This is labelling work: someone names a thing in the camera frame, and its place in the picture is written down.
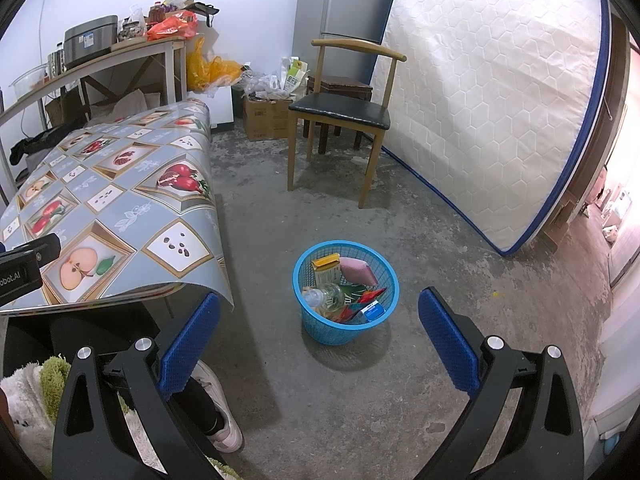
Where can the person's left forearm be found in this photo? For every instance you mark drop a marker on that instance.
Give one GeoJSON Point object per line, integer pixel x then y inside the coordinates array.
{"type": "Point", "coordinates": [25, 400]}

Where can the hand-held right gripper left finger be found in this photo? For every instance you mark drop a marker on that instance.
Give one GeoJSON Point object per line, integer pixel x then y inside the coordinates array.
{"type": "Point", "coordinates": [190, 345]}

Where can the white low cabinet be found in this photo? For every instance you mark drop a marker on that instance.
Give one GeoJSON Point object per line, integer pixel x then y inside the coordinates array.
{"type": "Point", "coordinates": [222, 107]}

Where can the clear plastic bag pile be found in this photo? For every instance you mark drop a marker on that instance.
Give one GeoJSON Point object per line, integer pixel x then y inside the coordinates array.
{"type": "Point", "coordinates": [260, 85]}

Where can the white pink sneaker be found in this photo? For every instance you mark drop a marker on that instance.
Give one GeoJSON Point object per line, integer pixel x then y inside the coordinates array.
{"type": "Point", "coordinates": [227, 430]}

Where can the fruit printed tablecloth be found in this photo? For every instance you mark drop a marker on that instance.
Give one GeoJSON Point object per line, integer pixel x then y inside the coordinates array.
{"type": "Point", "coordinates": [125, 195]}

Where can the brown cardboard box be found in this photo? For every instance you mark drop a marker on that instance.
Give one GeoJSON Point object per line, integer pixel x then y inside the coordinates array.
{"type": "Point", "coordinates": [62, 107]}

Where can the blue plastic basket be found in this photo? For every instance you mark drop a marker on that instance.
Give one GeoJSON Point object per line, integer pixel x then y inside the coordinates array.
{"type": "Point", "coordinates": [320, 330]}

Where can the yellow plastic bag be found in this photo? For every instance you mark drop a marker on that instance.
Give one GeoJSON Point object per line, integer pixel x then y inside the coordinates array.
{"type": "Point", "coordinates": [196, 67]}

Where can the white frame desk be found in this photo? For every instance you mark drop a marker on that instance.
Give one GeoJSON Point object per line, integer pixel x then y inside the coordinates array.
{"type": "Point", "coordinates": [125, 50]}

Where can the white mattress blue edge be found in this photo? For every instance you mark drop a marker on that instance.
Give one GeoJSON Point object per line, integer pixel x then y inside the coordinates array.
{"type": "Point", "coordinates": [490, 100]}

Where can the silver refrigerator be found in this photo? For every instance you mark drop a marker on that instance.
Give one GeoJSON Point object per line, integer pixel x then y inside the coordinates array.
{"type": "Point", "coordinates": [340, 5]}

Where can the printed cardboard box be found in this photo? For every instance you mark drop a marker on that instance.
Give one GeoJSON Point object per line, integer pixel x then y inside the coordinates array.
{"type": "Point", "coordinates": [265, 120]}

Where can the grey rice cooker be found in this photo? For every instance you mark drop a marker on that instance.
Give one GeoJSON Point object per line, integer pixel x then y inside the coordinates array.
{"type": "Point", "coordinates": [90, 40]}

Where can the clear plastic bottle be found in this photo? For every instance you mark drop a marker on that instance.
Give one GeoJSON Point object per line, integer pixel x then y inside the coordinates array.
{"type": "Point", "coordinates": [327, 297]}

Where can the pink sponge cloth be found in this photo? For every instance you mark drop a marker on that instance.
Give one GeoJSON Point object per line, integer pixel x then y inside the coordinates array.
{"type": "Point", "coordinates": [357, 270]}

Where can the dark wooden stool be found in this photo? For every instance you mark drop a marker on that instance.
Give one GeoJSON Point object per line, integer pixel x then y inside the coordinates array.
{"type": "Point", "coordinates": [345, 85]}

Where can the white sack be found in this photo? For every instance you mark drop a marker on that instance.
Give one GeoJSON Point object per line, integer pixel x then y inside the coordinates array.
{"type": "Point", "coordinates": [130, 105]}

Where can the red plastic bag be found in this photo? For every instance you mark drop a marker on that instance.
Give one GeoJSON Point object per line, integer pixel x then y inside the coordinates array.
{"type": "Point", "coordinates": [170, 27]}

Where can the brown cardboard sheet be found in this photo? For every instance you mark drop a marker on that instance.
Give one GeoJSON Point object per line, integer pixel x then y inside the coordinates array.
{"type": "Point", "coordinates": [560, 225]}

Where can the clear bag of snacks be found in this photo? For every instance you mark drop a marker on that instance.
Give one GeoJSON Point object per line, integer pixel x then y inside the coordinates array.
{"type": "Point", "coordinates": [132, 25]}

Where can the wooden chair black seat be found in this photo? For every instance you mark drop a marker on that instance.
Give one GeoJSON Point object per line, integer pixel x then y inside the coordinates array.
{"type": "Point", "coordinates": [340, 110]}

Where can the white green printed bag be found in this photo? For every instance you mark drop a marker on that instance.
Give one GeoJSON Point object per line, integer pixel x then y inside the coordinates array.
{"type": "Point", "coordinates": [295, 72]}

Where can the green printed packet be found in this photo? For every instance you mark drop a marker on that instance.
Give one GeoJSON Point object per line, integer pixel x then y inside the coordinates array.
{"type": "Point", "coordinates": [352, 291]}

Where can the blue white carton box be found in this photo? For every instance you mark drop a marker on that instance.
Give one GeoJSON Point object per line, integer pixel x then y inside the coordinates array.
{"type": "Point", "coordinates": [372, 312]}

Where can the dark cloth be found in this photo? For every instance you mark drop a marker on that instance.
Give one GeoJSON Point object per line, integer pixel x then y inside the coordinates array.
{"type": "Point", "coordinates": [40, 142]}

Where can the steel thermos bottle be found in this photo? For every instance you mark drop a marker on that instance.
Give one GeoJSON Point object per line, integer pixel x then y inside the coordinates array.
{"type": "Point", "coordinates": [55, 60]}

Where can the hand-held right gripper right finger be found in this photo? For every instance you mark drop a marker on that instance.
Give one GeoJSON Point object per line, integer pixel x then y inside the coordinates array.
{"type": "Point", "coordinates": [447, 340]}

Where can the red flowered snack packet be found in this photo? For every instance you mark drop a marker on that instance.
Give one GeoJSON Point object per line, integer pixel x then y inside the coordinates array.
{"type": "Point", "coordinates": [372, 295]}

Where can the wooden door frame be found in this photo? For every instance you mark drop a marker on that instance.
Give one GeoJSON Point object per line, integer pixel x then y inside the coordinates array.
{"type": "Point", "coordinates": [617, 70]}

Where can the orange plastic bag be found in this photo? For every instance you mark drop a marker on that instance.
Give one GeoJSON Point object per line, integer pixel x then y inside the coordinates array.
{"type": "Point", "coordinates": [225, 70]}

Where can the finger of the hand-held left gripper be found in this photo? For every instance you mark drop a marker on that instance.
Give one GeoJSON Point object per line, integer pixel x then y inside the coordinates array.
{"type": "Point", "coordinates": [40, 249]}

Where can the clear glass bowl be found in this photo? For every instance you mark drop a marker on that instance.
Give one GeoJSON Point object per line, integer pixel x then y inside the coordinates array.
{"type": "Point", "coordinates": [30, 82]}

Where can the yellow white carton box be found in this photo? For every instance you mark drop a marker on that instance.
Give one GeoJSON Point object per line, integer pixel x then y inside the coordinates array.
{"type": "Point", "coordinates": [325, 270]}

